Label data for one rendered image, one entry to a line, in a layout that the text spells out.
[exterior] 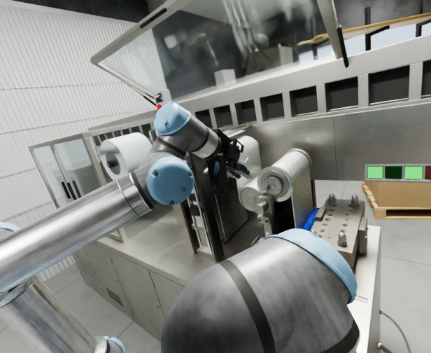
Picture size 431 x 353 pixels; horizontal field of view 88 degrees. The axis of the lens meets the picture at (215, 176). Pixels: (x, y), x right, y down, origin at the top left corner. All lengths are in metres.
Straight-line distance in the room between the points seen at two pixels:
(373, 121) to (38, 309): 1.18
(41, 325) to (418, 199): 3.10
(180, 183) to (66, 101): 3.37
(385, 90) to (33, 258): 1.18
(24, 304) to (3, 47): 3.26
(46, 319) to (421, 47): 1.30
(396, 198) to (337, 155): 2.01
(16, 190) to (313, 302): 3.32
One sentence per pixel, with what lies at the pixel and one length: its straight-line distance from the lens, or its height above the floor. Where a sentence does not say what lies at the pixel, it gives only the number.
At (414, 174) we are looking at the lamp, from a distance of 1.15.
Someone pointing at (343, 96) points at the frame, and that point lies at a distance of 1.18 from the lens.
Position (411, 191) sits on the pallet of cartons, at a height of 0.33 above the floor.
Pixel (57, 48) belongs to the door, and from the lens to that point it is 3.86.
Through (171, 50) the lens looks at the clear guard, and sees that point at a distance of 1.18.
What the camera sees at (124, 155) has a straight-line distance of 1.53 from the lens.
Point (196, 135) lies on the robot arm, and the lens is 0.51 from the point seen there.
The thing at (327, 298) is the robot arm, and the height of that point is 1.35.
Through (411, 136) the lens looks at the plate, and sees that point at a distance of 1.11.
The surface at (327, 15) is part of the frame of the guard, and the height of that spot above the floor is 1.78.
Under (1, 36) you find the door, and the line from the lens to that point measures 3.72.
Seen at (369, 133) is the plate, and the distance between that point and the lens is 1.11.
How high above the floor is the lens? 1.58
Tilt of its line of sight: 17 degrees down
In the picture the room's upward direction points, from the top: 13 degrees counter-clockwise
